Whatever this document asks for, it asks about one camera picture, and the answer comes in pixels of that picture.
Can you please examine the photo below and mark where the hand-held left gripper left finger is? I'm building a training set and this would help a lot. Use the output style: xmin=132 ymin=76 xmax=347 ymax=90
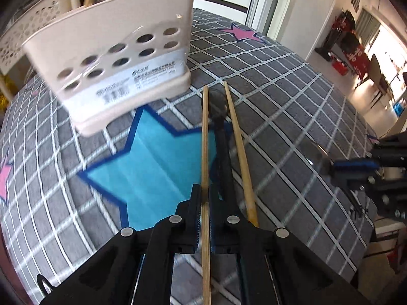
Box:
xmin=36 ymin=184 xmax=204 ymax=305

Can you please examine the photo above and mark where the beige plastic basket cart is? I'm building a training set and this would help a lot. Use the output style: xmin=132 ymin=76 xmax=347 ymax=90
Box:
xmin=0 ymin=0 xmax=83 ymax=70

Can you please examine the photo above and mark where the beige plastic utensil holder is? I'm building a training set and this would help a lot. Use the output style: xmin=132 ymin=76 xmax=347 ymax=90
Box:
xmin=21 ymin=0 xmax=198 ymax=137

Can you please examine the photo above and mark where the red hanging decoration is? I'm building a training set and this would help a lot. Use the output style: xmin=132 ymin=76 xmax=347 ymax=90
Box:
xmin=350 ymin=43 xmax=369 ymax=80

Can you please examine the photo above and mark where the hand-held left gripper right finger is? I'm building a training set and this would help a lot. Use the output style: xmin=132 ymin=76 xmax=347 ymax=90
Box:
xmin=208 ymin=186 xmax=371 ymax=305

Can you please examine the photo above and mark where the wooden dining chair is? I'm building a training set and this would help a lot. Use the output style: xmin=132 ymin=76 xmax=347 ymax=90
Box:
xmin=354 ymin=54 xmax=393 ymax=109

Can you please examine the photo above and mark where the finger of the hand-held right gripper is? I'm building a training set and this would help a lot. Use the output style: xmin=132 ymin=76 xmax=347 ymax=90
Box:
xmin=331 ymin=173 xmax=377 ymax=193
xmin=329 ymin=160 xmax=381 ymax=175

